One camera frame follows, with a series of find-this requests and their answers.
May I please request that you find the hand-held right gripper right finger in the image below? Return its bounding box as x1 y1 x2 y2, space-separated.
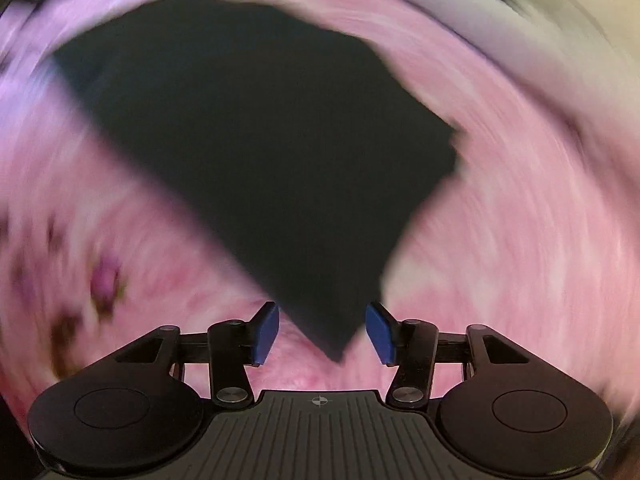
365 302 532 407

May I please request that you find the pink floral blanket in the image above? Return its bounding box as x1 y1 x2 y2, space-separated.
0 0 636 441

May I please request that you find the dark blue sweater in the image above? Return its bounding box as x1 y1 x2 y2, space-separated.
50 0 463 363

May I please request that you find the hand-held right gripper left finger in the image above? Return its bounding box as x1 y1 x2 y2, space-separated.
115 302 280 407

